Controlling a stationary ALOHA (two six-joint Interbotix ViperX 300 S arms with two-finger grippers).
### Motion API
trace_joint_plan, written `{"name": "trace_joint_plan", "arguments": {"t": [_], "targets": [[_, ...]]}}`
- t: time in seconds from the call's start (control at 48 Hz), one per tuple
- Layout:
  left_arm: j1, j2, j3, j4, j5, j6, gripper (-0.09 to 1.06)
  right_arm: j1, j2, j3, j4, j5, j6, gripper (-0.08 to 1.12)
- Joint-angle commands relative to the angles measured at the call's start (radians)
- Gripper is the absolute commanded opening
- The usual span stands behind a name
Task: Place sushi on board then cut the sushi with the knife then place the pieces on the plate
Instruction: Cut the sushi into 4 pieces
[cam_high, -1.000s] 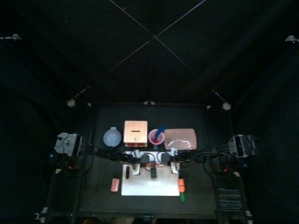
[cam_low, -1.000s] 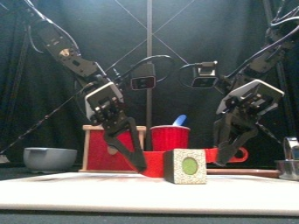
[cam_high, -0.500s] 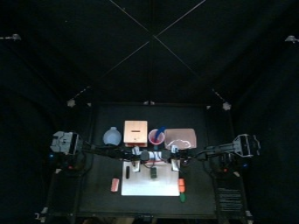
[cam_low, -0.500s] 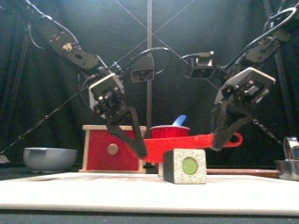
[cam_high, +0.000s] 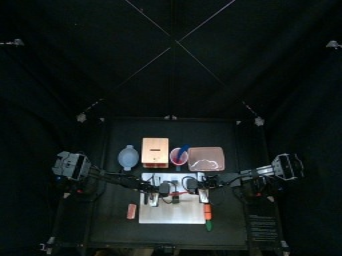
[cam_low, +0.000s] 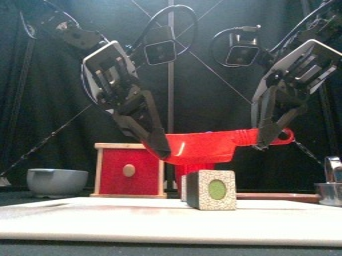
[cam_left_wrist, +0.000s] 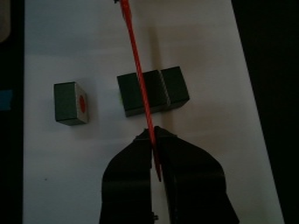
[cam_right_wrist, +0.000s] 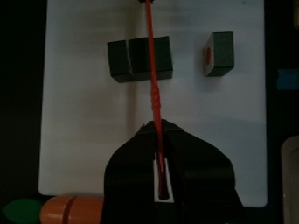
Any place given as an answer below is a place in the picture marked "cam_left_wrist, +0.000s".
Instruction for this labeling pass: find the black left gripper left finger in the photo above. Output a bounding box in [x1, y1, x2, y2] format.
[97, 128, 154, 224]

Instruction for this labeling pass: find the white cutting board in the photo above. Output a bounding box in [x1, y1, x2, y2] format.
[22, 0, 285, 224]

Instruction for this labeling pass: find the dark green sushi roll piece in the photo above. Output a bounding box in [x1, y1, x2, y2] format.
[156, 66, 192, 111]
[52, 81, 90, 127]
[116, 69, 169, 118]

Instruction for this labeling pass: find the red toy knife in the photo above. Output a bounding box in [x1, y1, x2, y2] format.
[114, 0, 164, 182]

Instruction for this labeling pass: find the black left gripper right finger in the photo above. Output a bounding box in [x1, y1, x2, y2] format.
[153, 125, 240, 224]

